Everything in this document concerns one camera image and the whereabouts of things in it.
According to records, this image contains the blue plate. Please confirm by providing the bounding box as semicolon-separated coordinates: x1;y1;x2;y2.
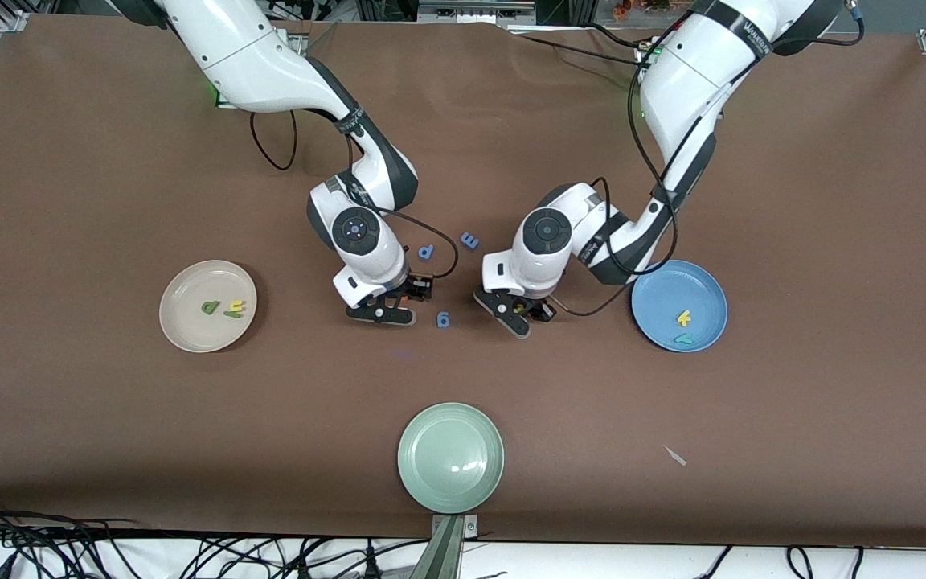
630;259;729;354

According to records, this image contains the pale green plate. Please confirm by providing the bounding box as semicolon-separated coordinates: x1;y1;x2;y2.
397;402;506;515

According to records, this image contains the beige brown plate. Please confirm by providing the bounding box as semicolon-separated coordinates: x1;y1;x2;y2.
159;259;259;354

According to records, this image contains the silver metal plate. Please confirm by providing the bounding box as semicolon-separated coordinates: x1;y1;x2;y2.
417;0;538;23

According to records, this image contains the brown table cover sheet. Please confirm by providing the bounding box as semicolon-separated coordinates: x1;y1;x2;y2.
0;12;926;552

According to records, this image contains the orange object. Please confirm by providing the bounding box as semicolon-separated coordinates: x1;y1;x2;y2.
612;0;677;18

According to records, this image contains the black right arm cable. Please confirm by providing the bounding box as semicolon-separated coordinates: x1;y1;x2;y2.
250;109;460;281

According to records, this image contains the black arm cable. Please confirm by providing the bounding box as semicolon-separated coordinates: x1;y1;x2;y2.
250;109;460;281
547;32;681;317

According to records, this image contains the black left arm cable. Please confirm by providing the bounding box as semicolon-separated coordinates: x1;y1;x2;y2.
547;32;681;317

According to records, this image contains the black cable lying on cover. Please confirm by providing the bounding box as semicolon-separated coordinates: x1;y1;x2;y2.
507;28;657;69

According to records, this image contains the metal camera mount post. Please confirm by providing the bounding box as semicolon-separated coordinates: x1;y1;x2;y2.
411;513;480;579

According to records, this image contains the dark aluminium frame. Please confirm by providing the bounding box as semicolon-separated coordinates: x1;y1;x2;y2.
354;0;592;25

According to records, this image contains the thin black cable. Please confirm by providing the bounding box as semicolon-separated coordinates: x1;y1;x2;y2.
692;545;735;579

